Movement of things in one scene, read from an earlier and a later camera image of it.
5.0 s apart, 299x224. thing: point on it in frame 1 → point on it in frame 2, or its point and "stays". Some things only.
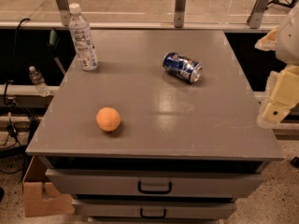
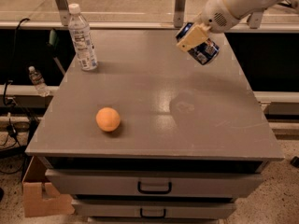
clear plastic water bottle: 80,32 stays
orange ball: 107,119 stays
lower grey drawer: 154,208 stays
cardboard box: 40,197 stays
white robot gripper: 289,44 → 213,17
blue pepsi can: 188,70 → 204,52
